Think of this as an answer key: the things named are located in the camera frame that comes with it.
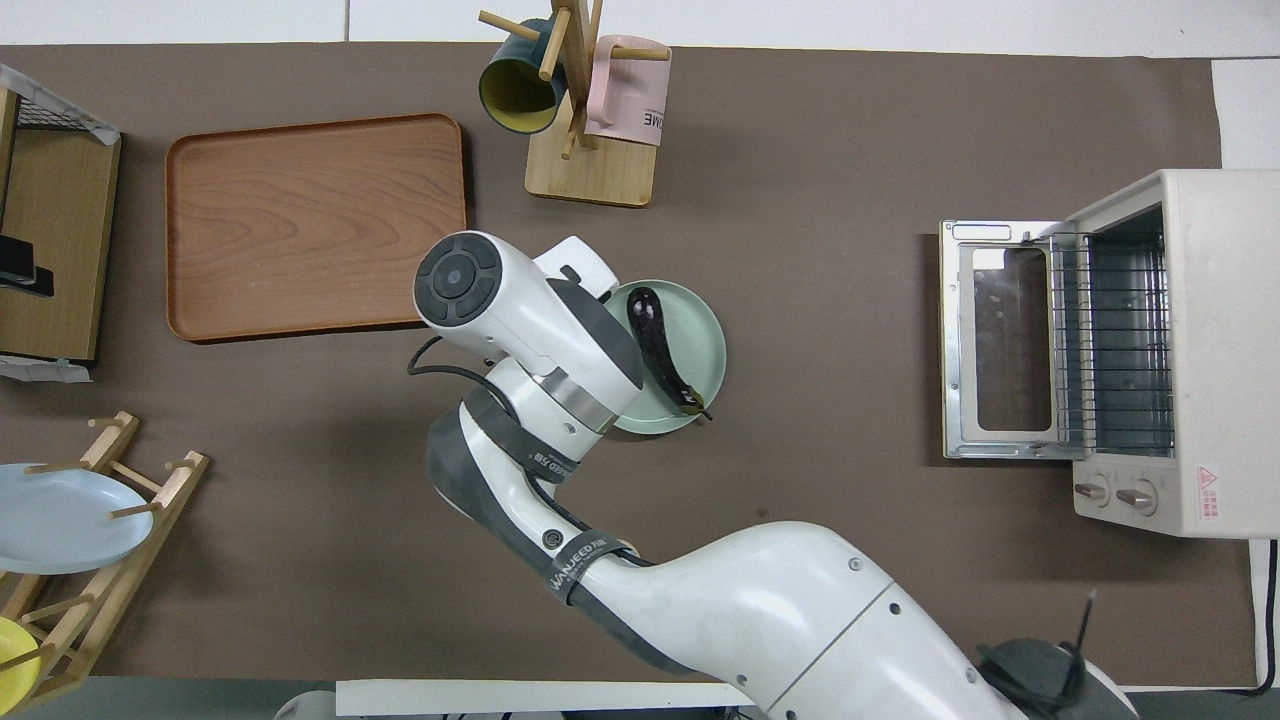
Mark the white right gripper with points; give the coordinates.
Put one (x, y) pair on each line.
(590, 262)

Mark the dark purple eggplant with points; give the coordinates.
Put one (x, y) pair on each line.
(655, 340)

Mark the light green plate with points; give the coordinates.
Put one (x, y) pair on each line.
(695, 340)

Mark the glass toaster oven door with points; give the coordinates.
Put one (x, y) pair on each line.
(952, 340)

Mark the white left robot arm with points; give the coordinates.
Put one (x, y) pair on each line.
(305, 706)

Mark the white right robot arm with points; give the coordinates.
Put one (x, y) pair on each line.
(780, 600)

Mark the silver oven knob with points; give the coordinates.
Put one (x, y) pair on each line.
(1137, 498)
(1090, 491)

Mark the cream white toaster oven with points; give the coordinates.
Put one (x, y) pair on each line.
(1220, 400)

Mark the wooden mug tree stand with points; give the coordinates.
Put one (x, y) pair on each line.
(600, 180)

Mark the wooden cabinet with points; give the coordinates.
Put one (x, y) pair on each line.
(60, 170)

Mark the clear tape strip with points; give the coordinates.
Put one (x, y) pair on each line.
(45, 370)
(70, 110)

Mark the pink mug with print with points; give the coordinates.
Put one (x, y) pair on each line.
(630, 100)

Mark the dark green mug yellow inside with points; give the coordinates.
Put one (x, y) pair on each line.
(515, 90)

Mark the light blue plate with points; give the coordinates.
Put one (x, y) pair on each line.
(60, 520)

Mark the brown wooden serving tray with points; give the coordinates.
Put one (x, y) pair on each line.
(300, 230)

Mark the brown table mat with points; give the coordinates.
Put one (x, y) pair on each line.
(850, 150)

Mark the wooden dish rack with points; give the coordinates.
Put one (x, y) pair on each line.
(100, 590)

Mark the yellow plate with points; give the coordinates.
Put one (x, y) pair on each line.
(12, 665)

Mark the red warning sticker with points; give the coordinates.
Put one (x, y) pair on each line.
(1208, 492)

